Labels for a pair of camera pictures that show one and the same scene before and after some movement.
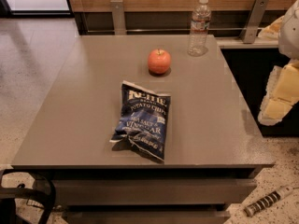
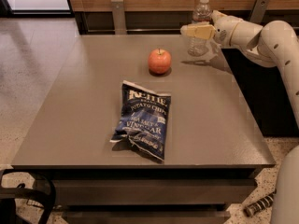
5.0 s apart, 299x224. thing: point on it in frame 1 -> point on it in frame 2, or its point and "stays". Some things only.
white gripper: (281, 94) -> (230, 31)
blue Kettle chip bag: (143, 119) stays
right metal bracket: (254, 20) stays
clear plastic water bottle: (199, 28) stays
